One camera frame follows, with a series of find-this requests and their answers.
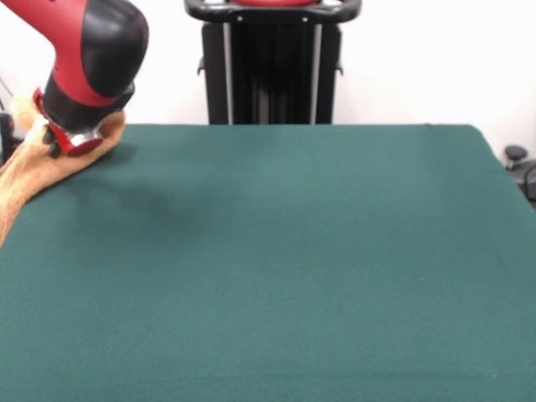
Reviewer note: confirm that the red robot base disc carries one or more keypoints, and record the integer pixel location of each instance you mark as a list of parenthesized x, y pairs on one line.
[(272, 1)]

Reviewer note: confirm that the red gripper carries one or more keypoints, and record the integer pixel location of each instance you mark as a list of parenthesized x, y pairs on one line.
[(79, 146)]

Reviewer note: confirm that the dark green table cloth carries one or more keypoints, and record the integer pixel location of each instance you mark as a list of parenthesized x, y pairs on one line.
[(335, 272)]

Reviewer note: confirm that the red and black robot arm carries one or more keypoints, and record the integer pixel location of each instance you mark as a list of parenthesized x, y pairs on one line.
[(92, 54)]

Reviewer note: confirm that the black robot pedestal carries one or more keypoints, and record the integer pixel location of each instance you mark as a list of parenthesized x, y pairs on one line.
[(272, 63)]

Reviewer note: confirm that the black electrical box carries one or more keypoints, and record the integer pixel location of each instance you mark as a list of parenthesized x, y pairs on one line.
[(5, 138)]

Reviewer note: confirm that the orange terry towel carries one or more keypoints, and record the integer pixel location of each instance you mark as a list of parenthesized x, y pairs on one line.
[(42, 176)]

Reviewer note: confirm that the black office chair base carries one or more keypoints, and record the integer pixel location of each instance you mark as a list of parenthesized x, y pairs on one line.
[(516, 153)]

